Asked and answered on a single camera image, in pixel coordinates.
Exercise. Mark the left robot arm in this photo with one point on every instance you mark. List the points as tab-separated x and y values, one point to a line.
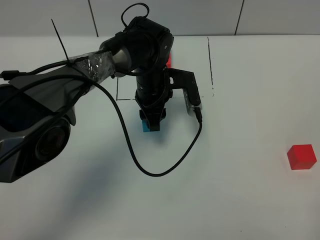
37	108

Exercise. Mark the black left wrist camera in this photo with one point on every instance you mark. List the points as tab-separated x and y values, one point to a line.
185	80

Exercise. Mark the red template cube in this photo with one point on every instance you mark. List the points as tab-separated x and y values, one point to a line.
169	61

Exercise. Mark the black cable tie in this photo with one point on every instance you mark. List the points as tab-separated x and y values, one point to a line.
60	40

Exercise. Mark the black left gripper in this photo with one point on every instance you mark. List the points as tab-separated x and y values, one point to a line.
151	95

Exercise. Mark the blue cube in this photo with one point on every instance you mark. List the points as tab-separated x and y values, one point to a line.
146	128

